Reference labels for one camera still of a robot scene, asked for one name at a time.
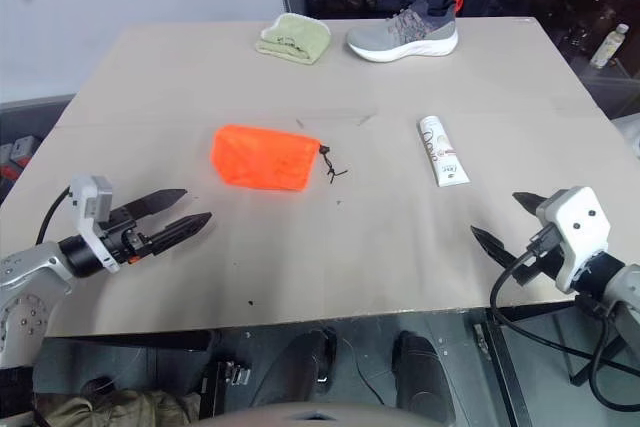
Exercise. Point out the grey rounded robot torso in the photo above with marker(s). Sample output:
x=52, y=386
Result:
x=325, y=419

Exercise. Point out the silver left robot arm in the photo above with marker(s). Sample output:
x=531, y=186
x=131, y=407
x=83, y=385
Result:
x=30, y=267

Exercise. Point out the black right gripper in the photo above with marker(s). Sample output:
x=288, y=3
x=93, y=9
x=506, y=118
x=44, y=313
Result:
x=545, y=264

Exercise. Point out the dark storage rack with parts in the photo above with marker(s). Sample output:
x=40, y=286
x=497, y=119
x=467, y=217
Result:
x=20, y=147

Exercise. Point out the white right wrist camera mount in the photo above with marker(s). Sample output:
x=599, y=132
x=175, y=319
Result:
x=580, y=227

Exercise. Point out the black metal table frame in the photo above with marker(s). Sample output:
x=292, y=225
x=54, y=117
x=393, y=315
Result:
x=505, y=372

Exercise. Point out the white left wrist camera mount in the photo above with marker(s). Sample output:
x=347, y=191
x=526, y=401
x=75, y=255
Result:
x=92, y=197

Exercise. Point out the white cream tube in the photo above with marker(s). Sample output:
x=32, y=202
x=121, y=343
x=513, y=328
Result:
x=442, y=152

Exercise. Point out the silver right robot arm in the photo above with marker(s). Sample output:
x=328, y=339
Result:
x=625, y=287

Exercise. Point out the folded green towel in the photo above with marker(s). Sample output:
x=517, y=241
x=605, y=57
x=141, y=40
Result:
x=295, y=39

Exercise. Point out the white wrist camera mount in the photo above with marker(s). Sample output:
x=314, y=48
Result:
x=580, y=227
x=92, y=197

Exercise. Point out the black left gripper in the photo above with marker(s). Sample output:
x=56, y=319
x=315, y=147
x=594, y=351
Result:
x=127, y=242

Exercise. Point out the grey sneaker with white sole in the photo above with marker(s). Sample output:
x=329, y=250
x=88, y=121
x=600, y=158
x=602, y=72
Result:
x=400, y=39

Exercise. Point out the olive green cloth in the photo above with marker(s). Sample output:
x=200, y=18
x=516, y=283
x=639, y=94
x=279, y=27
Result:
x=115, y=409

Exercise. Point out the dark rounded shape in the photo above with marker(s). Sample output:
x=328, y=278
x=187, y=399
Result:
x=305, y=362
x=420, y=372

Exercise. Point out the clear plastic drink bottle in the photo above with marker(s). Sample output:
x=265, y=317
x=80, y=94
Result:
x=607, y=47

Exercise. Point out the small metal clasp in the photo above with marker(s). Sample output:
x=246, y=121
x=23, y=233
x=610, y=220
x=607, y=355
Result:
x=235, y=372

